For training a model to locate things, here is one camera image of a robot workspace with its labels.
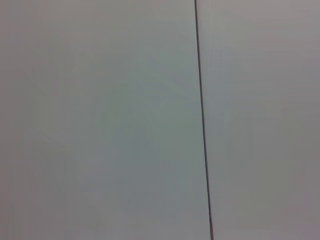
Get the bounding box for dark wall panel joint strip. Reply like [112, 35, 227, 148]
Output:
[193, 0, 215, 240]

